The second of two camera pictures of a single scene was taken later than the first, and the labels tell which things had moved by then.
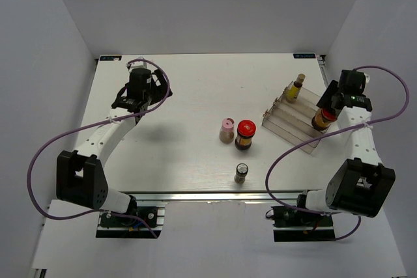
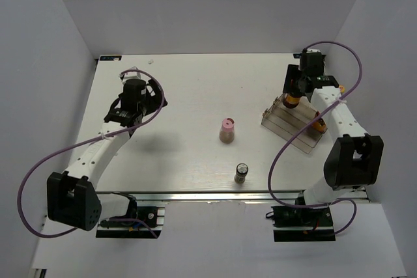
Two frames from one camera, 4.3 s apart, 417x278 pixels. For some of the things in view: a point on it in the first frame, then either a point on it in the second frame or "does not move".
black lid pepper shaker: [241, 170] does not move
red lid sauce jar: [246, 129] -> [290, 101]
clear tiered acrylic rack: [293, 121] does not move
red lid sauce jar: [323, 118] does not move
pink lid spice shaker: [226, 135] does not move
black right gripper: [326, 98] -> [292, 73]
